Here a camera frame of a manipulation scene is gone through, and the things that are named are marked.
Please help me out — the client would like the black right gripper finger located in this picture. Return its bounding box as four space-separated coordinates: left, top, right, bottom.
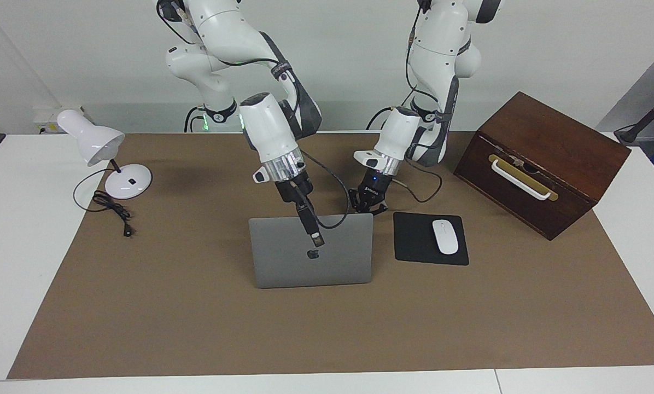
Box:
297 200 325 247

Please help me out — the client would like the silver grey laptop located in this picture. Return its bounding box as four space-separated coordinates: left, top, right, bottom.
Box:
248 213 374 289

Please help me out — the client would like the black mouse pad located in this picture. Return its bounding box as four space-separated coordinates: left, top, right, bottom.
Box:
393 212 470 266

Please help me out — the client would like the white computer mouse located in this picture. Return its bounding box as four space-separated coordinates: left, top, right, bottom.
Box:
432 219 459 256

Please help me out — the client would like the brown table mat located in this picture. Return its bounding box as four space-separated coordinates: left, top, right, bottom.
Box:
7 131 654 380

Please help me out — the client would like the white desk lamp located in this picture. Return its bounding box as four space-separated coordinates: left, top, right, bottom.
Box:
57 109 153 200

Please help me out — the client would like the dark brown wooden box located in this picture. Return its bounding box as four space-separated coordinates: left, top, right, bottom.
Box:
453 91 632 241

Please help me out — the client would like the black stand leg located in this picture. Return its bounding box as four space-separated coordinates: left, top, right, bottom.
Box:
614 88 654 146

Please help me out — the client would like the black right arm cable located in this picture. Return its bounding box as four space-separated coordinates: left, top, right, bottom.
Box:
157 0 352 229

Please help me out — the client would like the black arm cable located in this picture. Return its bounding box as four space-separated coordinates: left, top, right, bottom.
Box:
387 0 443 204
157 0 352 229

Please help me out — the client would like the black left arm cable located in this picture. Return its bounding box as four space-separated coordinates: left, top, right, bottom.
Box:
387 0 443 204

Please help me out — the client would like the black base cable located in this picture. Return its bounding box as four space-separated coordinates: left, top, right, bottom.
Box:
184 107 207 133
366 104 399 131

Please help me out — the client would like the white box handle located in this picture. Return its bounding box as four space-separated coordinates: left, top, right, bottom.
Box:
491 159 552 201

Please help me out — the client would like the black lamp power cable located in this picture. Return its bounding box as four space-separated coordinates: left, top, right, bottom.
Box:
73 167 135 238

